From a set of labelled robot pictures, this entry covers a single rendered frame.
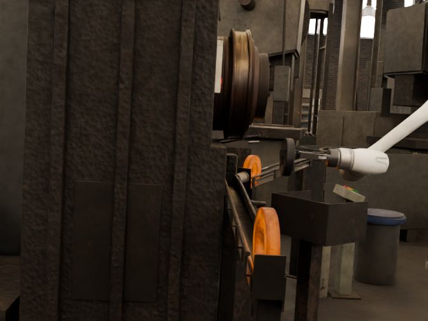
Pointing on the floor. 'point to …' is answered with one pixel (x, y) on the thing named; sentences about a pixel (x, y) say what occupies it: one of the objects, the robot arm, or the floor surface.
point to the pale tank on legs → (323, 8)
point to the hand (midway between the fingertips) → (287, 153)
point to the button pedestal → (344, 255)
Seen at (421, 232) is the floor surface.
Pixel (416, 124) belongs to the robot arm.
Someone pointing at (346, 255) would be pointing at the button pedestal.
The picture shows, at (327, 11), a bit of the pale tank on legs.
